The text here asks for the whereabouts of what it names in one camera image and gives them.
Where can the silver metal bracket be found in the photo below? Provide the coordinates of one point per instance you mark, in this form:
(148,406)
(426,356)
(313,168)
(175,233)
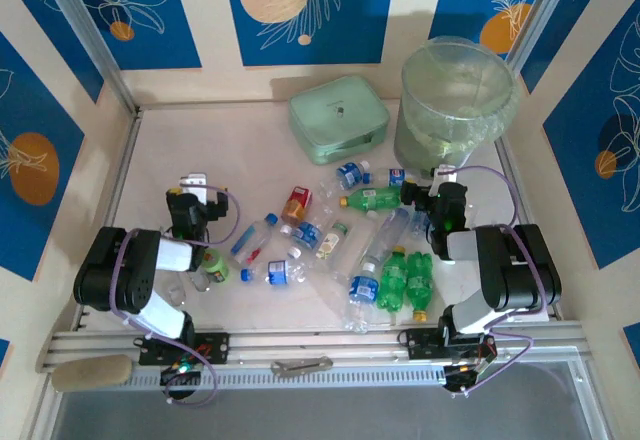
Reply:
(302,365)

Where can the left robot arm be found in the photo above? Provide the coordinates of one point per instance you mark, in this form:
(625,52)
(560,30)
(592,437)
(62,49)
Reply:
(110,275)

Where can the beige foam sponge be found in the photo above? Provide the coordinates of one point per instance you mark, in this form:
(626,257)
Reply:
(92,372)

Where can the mint green zip pouch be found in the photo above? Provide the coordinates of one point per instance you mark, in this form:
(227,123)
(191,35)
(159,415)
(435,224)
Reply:
(335,115)

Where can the clear bottle green white label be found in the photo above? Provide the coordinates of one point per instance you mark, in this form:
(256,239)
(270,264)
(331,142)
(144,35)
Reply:
(331,244)

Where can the red orange label bottle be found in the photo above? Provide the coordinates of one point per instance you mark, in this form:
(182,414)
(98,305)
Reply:
(297,202)

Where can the round mesh bin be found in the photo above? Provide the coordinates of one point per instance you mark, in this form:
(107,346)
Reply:
(450,90)

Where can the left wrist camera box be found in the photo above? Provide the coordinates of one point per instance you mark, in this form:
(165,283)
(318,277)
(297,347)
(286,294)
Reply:
(193,180)

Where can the blue label bottle blue cap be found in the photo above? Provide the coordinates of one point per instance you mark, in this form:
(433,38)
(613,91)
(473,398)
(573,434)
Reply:
(275,272)

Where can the crushed clear plastic bottle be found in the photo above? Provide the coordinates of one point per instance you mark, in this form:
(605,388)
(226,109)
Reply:
(326,212)
(325,287)

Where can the aluminium front rail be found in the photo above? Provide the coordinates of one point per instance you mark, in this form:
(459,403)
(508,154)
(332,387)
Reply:
(325,345)

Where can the large clear plastic bottle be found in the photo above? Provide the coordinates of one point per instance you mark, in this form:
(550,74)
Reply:
(391,230)

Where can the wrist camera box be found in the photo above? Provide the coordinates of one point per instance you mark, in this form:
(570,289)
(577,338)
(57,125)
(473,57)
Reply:
(193,180)
(445,175)

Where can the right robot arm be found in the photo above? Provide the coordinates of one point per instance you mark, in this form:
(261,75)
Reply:
(515,270)

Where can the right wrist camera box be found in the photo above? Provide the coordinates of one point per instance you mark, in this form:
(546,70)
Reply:
(445,175)

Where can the green bottle yellow cap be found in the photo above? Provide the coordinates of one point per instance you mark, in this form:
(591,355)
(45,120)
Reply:
(372,199)
(394,280)
(419,282)

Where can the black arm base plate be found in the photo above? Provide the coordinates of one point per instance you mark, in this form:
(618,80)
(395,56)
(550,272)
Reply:
(420,342)
(215,347)

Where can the clear bottle red blue label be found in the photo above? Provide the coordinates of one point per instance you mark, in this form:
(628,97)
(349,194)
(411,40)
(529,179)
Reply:
(252,241)

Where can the small clear plastic bottle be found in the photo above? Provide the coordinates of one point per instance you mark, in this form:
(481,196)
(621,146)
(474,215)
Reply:
(417,222)

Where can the aluminium frame post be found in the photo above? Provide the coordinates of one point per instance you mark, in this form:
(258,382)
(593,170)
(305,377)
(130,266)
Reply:
(85,25)
(543,10)

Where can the clear bottle white cap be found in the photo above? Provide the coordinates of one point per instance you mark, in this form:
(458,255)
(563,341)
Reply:
(362,237)

